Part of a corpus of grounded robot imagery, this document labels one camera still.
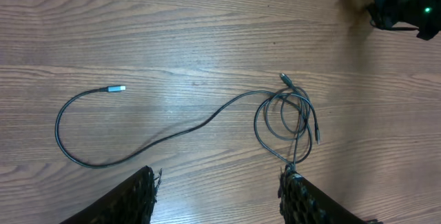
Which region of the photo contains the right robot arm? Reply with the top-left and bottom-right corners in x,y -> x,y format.
367,0 -> 440,41

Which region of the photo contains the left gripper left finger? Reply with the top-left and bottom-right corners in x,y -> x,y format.
61,166 -> 162,224

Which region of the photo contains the black cable silver USB plug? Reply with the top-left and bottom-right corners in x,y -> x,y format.
54,85 -> 321,170

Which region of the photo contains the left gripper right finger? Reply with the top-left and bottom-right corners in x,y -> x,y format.
278,164 -> 382,224

